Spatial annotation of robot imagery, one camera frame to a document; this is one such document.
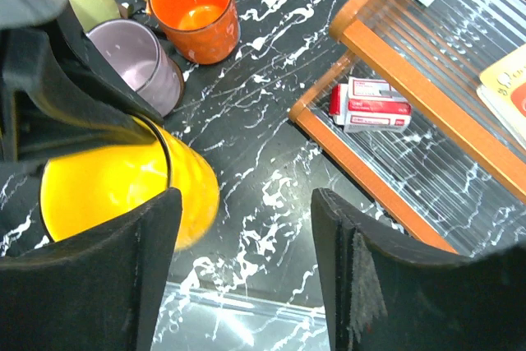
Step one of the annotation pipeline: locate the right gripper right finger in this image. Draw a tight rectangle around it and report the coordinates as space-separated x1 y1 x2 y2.
311 188 525 350

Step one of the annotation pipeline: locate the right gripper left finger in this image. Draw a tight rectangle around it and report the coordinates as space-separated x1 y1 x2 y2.
1 187 182 350

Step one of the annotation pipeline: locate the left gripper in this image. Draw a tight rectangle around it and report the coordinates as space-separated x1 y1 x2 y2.
1 0 160 161

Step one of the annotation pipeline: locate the purple mug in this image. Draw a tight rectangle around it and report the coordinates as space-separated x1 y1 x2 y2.
87 19 184 117

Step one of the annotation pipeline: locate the yellow mug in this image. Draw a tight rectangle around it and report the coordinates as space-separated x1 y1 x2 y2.
39 121 219 251

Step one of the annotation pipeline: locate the orange mug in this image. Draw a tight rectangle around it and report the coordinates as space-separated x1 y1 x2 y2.
148 0 240 65

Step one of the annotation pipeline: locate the clear plastic tray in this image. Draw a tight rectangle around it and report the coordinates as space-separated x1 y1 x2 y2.
151 282 330 350

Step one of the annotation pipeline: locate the wooden shelf rack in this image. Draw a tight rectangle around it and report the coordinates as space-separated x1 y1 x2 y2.
289 0 525 256

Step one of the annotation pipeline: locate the red and white can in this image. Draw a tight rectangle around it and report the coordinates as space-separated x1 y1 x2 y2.
328 76 413 133

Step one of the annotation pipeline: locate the orange snack packet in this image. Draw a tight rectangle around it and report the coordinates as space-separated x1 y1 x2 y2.
477 44 526 148

